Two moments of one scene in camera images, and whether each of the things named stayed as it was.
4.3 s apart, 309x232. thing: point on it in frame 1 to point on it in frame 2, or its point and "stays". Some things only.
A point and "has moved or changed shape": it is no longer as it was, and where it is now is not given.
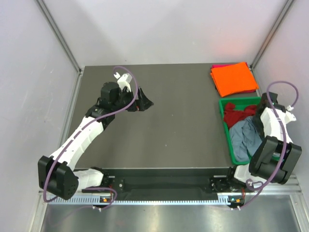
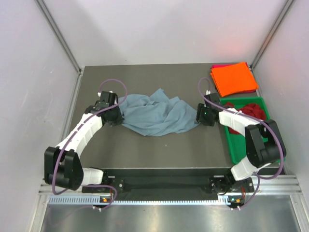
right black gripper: (260, 130) to (199, 118)
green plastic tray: (239, 103) stays
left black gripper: (143, 102) to (119, 120)
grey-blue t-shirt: (245, 139) has moved or changed shape
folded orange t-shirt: (233, 79) stays
